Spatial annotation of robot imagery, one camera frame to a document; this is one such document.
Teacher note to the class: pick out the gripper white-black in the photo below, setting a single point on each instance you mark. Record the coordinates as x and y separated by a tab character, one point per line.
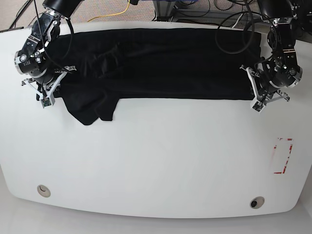
263	91
45	83

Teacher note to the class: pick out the black t-shirt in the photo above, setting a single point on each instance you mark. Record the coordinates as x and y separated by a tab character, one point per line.
183	63

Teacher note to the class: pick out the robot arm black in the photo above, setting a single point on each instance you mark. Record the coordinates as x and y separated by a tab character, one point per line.
33	59
281	69

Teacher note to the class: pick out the red tape rectangle marking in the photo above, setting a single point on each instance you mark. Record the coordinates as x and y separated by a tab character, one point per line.
281	155

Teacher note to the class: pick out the left table grommet hole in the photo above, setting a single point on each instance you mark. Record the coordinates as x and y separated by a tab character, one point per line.
43	191

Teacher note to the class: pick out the table grommet hole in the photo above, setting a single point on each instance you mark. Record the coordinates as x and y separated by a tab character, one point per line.
43	191
257	202

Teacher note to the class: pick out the right table grommet hole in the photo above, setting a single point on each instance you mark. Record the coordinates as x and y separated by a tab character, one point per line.
257	202

